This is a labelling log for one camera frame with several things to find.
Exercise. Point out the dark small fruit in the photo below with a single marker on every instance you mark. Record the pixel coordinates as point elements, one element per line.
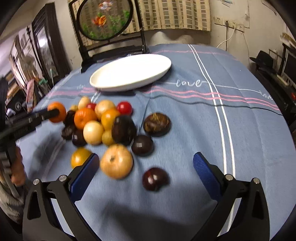
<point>78,138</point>

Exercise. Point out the large dark fruit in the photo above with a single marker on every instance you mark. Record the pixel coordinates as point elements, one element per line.
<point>123,130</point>

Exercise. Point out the small yellow fruit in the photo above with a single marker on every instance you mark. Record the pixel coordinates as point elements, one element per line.
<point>107,138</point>

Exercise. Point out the round fish screen stand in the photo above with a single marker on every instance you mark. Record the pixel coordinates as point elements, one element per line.
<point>107,29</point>

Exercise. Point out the white wall power strip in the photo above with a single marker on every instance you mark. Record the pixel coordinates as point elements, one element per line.
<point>228,23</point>

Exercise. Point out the beige round fruit back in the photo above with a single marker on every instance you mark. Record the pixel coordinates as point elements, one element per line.
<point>102,107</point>

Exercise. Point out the dark wooden cabinet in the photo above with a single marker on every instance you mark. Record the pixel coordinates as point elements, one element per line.
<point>48,43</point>

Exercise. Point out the black hat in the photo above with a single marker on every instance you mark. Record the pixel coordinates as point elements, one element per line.
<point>263,60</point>

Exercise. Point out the blue striped tablecloth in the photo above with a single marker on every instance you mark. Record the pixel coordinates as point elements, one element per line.
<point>217,107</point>

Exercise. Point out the person left hand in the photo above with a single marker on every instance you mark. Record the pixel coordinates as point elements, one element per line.
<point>18,176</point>

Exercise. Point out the checkered beige curtain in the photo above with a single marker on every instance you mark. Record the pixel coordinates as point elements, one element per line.
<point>170,15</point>

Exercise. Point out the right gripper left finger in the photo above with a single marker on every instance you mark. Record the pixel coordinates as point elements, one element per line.
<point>40,221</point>

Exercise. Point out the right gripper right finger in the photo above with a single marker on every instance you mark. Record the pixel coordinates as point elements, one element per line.
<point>241,212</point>

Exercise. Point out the dark maroon fruit front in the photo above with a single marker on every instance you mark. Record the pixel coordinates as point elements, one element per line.
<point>154,179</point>

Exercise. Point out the dark brown fruit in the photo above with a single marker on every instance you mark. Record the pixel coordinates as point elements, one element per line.
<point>157,124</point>

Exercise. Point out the large beige apple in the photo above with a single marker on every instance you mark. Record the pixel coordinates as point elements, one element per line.
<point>117,162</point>

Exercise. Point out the white oval plate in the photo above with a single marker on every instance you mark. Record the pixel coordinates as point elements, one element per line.
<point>130,72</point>

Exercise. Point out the grey knit sleeve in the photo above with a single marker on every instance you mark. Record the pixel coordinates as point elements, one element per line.
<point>11,206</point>

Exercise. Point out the yellow orange fruit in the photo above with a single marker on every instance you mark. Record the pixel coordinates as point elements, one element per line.
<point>108,118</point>

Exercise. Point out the orange tangerine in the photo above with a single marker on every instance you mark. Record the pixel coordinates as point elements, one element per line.
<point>83,116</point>

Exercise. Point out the dark round fruit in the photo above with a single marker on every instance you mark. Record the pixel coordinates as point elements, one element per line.
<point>142,145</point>

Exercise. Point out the red cherry tomato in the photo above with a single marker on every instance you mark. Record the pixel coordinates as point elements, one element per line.
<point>91,106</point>
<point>125,108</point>

